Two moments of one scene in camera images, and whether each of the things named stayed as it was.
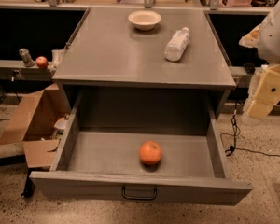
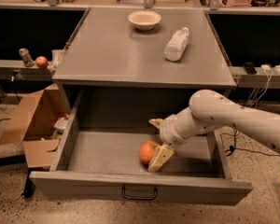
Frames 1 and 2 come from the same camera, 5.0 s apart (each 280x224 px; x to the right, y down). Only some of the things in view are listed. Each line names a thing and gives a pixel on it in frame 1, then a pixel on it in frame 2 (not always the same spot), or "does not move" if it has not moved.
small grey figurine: [26, 57] does not move
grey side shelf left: [16, 70] does not move
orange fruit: [150, 152] does not move
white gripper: [274, 39] → [168, 130]
